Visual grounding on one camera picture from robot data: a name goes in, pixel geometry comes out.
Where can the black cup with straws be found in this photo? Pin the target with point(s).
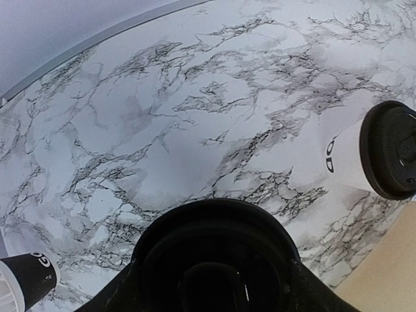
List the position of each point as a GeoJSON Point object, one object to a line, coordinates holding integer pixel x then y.
{"type": "Point", "coordinates": [26, 279]}

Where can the white paper coffee cup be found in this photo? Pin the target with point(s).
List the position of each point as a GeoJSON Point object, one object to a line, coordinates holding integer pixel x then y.
{"type": "Point", "coordinates": [214, 256]}

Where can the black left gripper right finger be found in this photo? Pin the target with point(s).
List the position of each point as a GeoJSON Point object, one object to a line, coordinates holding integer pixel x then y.
{"type": "Point", "coordinates": [308, 293]}

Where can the black cup lid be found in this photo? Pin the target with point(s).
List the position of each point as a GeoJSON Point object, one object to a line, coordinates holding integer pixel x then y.
{"type": "Point", "coordinates": [214, 256]}
{"type": "Point", "coordinates": [387, 150]}

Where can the brown paper bag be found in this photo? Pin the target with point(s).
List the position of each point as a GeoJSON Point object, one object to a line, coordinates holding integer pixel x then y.
{"type": "Point", "coordinates": [385, 279]}

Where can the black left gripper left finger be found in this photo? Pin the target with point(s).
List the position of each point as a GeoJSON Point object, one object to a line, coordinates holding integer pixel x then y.
{"type": "Point", "coordinates": [120, 294]}

